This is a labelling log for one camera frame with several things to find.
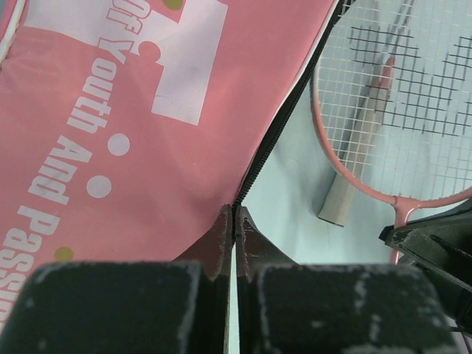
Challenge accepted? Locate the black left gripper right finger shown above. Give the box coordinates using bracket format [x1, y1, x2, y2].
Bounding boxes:
[234, 206, 468, 353]

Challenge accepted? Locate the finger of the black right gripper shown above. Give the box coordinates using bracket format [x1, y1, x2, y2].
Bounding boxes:
[379, 199, 471, 332]

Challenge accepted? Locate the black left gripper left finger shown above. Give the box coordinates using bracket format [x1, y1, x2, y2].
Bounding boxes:
[1, 205, 232, 353]

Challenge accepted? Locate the pink racket bag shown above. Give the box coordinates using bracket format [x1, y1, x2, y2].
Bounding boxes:
[1, 1, 340, 322]

